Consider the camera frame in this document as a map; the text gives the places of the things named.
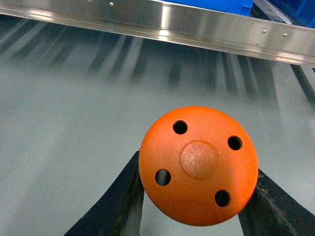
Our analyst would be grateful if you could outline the steel roller shelf rack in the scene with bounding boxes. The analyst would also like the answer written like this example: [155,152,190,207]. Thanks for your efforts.
[0,0,315,67]

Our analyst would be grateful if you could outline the blue target bin front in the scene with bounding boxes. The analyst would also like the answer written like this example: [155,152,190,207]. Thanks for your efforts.
[166,0,253,16]

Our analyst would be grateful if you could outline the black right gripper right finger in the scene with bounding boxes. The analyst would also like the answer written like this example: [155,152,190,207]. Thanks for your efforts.
[238,170,315,236]

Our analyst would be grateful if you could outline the orange cylindrical cap 4680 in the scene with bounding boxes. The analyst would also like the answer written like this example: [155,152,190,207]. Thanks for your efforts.
[138,106,258,226]

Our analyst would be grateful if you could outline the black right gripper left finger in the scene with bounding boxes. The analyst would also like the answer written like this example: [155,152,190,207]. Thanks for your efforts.
[65,151,144,236]

